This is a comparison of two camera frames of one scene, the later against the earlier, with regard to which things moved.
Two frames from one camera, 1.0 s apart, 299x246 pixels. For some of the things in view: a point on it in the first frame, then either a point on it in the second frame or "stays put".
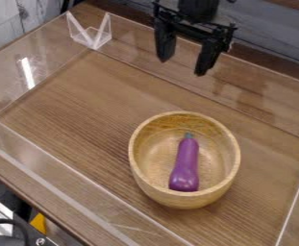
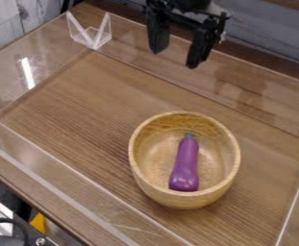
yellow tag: (41, 223) stays put
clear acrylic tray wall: (63, 194) stays put
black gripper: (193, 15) -> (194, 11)
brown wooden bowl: (153, 152) stays put
